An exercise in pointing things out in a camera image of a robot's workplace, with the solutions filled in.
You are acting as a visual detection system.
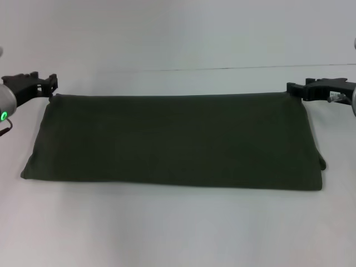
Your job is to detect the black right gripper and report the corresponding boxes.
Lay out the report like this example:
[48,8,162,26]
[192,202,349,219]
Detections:
[286,77,356,105]

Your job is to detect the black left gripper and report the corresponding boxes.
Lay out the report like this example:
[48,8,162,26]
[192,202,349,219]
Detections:
[1,71,59,108]

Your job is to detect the dark green t-shirt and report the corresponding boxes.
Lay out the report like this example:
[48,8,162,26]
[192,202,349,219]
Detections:
[19,93,328,192]

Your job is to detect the right gripper plug cable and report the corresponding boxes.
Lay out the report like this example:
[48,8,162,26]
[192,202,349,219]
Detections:
[327,93,348,103]

